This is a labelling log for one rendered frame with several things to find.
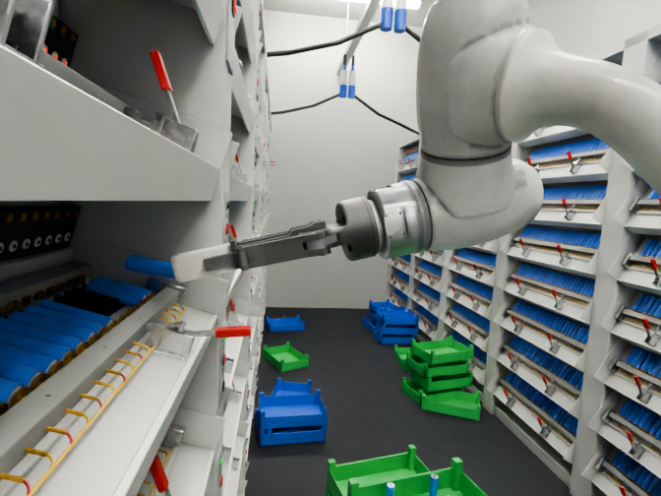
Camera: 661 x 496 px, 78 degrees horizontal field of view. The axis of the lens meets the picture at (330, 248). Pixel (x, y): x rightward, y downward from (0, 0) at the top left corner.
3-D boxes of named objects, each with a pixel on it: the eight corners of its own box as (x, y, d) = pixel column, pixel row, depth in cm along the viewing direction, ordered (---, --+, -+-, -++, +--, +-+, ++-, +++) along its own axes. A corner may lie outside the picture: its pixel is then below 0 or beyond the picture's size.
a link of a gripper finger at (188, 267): (238, 269, 48) (238, 270, 47) (177, 282, 47) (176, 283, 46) (232, 243, 47) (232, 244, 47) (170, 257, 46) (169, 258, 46)
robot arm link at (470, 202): (402, 232, 58) (398, 142, 51) (502, 210, 60) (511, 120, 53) (435, 273, 49) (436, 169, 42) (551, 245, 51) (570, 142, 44)
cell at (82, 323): (30, 321, 37) (103, 341, 38) (18, 327, 35) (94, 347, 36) (35, 302, 37) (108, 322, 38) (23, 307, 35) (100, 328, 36)
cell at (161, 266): (123, 271, 46) (182, 282, 47) (126, 255, 46) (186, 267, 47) (129, 268, 48) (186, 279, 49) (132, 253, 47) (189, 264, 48)
